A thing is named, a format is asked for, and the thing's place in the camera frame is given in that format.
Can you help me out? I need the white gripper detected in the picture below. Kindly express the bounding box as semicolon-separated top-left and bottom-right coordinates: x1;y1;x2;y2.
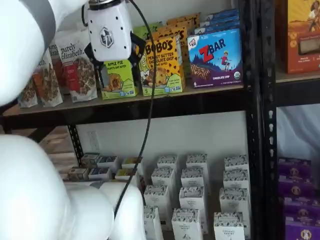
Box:
84;1;147;88

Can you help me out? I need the green Bobo's apple pie box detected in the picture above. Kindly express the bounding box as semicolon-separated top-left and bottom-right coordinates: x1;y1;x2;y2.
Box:
133;21;164;41
99;59;140;101

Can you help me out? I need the orange Bobo's peanut butter box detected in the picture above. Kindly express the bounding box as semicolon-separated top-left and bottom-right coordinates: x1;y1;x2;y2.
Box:
151;26;189;76
139;37;187;97
159;21;196;32
166;12;201;26

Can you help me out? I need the blue ZBar box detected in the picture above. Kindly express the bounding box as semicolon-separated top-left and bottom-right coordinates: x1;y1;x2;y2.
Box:
193;22;241;35
206;8;240;20
199;16;240;27
187;27;244;89

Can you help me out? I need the small blue label box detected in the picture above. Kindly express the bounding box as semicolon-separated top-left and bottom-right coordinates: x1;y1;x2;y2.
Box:
96;155;120;172
88;167;111;181

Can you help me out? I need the small green label box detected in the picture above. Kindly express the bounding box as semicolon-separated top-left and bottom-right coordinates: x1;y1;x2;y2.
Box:
81;152;100;167
67;166;90;181

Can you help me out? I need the white organic pantry box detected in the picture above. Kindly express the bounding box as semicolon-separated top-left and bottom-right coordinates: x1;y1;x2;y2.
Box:
171;207;208;240
151;167;177;193
223;154;250;176
222;169;250;193
142;205;165;240
219;187;251;217
186;153;209;176
180;167;208;193
213;211;251;240
156;154;180;176
143;184;172;221
178;186;209;216

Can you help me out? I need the large orange snack box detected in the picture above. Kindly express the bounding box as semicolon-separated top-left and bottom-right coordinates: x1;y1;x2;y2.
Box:
276;0;320;75

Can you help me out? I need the purple snack box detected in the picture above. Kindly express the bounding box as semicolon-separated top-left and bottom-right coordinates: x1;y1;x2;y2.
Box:
283;196;320;221
278;157;313;179
278;176;314;198
284;217;320;240

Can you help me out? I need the red label granola bag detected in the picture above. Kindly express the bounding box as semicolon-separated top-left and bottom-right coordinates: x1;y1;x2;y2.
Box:
48;43;71;96
54;29;99;104

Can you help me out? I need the orange label granola bag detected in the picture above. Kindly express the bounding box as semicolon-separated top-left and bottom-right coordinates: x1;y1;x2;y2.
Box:
32;48;64;108

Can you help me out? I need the black metal shelving rack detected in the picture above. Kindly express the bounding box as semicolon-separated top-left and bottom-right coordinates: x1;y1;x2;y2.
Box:
0;0;263;240
261;0;320;240

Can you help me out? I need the white plastic sheet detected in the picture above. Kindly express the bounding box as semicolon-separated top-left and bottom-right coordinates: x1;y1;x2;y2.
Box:
276;106;320;160

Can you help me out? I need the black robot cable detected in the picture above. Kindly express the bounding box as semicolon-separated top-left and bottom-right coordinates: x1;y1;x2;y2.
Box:
113;0;155;220

